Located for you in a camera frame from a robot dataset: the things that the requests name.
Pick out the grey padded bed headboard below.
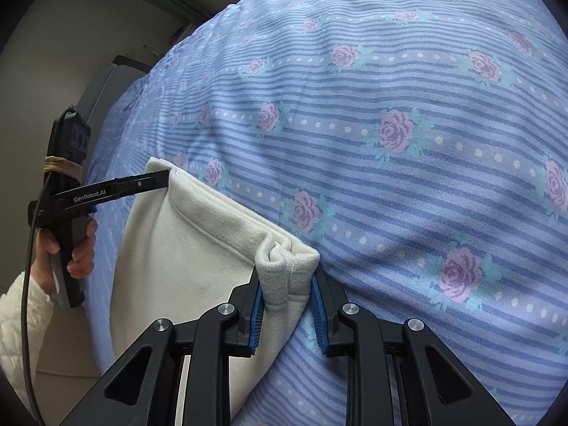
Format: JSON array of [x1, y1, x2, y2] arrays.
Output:
[[83, 55, 152, 143]]

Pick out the person's left hand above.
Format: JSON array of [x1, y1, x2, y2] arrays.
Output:
[[35, 218, 99, 294]]

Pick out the cream white pants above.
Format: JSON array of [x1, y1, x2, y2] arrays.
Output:
[[109, 157, 321, 414]]

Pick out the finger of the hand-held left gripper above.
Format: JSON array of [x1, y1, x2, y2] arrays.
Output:
[[111, 169, 171, 198]]

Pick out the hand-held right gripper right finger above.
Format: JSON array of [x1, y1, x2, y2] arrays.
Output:
[[309, 274, 518, 426]]

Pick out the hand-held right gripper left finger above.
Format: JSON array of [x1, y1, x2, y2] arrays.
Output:
[[60, 271, 267, 426]]

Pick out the person's left forearm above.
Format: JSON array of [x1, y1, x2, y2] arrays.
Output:
[[0, 271, 57, 411]]

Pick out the black cable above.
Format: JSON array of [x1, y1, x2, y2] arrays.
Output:
[[24, 105, 74, 426]]

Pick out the blue floral bed sheet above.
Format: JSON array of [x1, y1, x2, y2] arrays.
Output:
[[84, 0, 568, 426]]

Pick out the tan rubber band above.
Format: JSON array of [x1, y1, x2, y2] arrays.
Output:
[[43, 155, 83, 184]]

